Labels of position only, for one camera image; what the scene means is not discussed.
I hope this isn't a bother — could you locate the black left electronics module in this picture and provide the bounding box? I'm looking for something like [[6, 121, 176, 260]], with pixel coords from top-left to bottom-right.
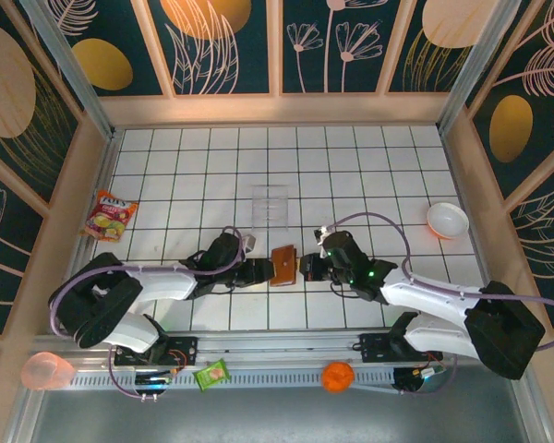
[[133, 368, 175, 401]]

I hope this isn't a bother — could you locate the orange fruit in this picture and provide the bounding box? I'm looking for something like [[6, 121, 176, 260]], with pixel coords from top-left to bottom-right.
[[321, 361, 355, 394]]

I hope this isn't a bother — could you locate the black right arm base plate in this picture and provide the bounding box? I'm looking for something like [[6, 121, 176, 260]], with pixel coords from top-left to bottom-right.
[[358, 331, 444, 365]]

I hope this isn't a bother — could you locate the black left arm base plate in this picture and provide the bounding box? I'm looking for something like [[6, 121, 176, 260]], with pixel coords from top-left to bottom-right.
[[114, 335, 199, 368]]

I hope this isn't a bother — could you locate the pink plastic cup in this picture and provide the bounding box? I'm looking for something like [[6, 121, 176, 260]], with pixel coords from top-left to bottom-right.
[[20, 351, 78, 392]]

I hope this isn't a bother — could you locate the aluminium mounting rail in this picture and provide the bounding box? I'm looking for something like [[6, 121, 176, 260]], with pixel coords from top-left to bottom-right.
[[31, 328, 525, 365]]

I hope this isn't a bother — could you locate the black electronics module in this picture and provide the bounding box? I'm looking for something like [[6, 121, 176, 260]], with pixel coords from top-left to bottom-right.
[[393, 364, 448, 396], [133, 368, 175, 401]]

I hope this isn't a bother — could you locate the green snack packet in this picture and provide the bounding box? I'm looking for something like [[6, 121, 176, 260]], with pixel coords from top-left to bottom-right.
[[193, 358, 232, 393]]

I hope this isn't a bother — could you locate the red fruit candy bag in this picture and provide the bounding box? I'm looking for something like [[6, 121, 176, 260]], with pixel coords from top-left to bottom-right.
[[80, 189, 139, 244]]

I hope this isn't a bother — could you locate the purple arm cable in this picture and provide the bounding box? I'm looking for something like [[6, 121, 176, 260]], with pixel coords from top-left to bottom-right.
[[322, 210, 554, 398], [48, 224, 247, 401]]

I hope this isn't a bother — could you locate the aluminium frame post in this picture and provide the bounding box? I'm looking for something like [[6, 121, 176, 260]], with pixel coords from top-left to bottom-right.
[[436, 0, 525, 133], [18, 0, 117, 140]]

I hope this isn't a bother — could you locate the white and orange bowl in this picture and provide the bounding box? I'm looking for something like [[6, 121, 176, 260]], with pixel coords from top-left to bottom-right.
[[426, 201, 470, 240]]

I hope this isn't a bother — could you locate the slotted grey cable duct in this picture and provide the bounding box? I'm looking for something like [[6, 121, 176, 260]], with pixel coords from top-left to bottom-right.
[[68, 368, 398, 392]]

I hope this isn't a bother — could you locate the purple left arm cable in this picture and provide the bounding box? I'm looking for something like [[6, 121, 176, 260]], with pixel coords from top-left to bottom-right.
[[48, 224, 247, 401]]

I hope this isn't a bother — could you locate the black right electronics module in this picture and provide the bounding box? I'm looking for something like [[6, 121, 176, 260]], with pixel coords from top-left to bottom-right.
[[393, 364, 448, 396]]

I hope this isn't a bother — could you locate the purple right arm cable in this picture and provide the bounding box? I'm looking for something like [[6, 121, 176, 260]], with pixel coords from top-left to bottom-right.
[[322, 210, 554, 398]]

